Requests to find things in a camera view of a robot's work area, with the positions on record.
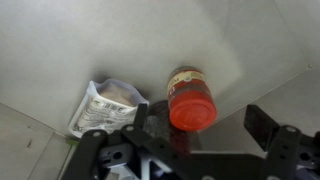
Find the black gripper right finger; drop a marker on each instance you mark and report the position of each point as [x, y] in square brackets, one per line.
[260, 126]

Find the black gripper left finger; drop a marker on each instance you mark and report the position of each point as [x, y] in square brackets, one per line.
[140, 115]

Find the small red lid jar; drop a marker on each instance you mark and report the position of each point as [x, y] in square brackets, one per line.
[191, 107]

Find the white foil food pouch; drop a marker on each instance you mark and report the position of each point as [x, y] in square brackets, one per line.
[106, 106]

